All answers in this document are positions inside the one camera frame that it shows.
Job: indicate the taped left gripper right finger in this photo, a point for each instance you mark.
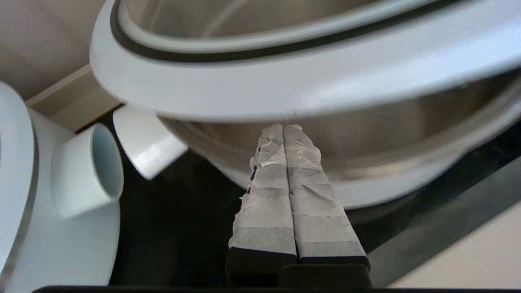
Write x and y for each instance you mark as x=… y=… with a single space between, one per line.
x=317 y=211

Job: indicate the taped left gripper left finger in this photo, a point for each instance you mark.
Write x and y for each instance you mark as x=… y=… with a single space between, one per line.
x=266 y=203

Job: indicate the deep white pot steel interior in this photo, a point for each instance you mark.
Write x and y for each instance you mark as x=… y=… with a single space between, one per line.
x=146 y=142

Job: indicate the shallow white pot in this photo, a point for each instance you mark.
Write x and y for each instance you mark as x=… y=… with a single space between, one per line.
x=81 y=244

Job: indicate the black glass induction cooktop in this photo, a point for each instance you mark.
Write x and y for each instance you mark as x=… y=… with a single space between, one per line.
x=183 y=244

